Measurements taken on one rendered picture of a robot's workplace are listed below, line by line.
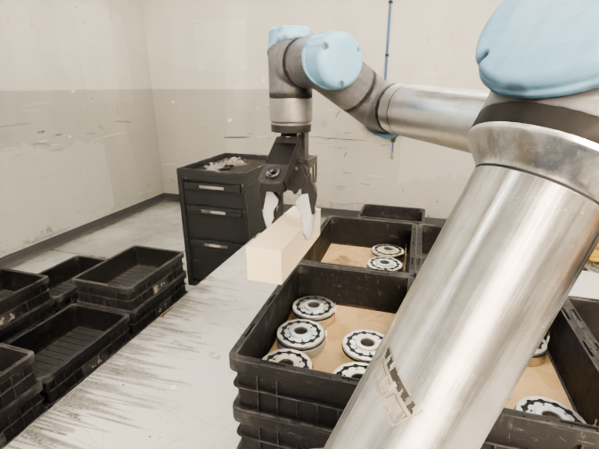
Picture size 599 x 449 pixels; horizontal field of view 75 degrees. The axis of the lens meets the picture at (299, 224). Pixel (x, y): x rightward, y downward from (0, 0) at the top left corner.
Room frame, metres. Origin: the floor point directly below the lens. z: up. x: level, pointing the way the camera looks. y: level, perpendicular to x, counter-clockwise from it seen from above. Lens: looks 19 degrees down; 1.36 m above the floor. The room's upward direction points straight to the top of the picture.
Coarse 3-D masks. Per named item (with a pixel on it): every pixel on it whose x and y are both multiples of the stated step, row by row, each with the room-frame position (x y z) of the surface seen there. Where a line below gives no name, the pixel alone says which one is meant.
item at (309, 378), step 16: (352, 272) 0.87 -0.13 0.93; (368, 272) 0.86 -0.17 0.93; (272, 304) 0.72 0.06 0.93; (256, 320) 0.66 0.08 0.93; (240, 368) 0.54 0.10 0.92; (256, 368) 0.53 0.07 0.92; (272, 368) 0.52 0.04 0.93; (288, 368) 0.52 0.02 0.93; (304, 368) 0.52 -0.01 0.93; (304, 384) 0.51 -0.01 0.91; (320, 384) 0.50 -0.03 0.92; (336, 384) 0.49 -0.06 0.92; (352, 384) 0.48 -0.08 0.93
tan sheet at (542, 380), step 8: (528, 368) 0.64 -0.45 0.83; (536, 368) 0.64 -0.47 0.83; (544, 368) 0.64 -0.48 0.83; (552, 368) 0.64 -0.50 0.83; (528, 376) 0.62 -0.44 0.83; (536, 376) 0.62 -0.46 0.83; (544, 376) 0.62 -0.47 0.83; (552, 376) 0.62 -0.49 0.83; (520, 384) 0.60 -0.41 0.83; (528, 384) 0.60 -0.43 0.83; (536, 384) 0.60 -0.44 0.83; (544, 384) 0.60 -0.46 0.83; (552, 384) 0.60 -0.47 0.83; (560, 384) 0.60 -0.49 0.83; (520, 392) 0.58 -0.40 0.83; (528, 392) 0.58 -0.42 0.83; (536, 392) 0.58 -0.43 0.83; (544, 392) 0.58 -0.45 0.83; (552, 392) 0.58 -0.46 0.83; (560, 392) 0.58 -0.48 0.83; (512, 400) 0.56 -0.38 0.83; (560, 400) 0.56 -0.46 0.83; (568, 400) 0.56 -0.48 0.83; (512, 408) 0.54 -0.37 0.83
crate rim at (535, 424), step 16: (576, 336) 0.61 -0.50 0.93; (592, 352) 0.56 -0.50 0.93; (512, 416) 0.42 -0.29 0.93; (528, 416) 0.42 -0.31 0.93; (544, 416) 0.42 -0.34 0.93; (528, 432) 0.42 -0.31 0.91; (544, 432) 0.41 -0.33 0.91; (560, 432) 0.41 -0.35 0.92; (576, 432) 0.40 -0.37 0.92; (592, 432) 0.40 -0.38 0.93
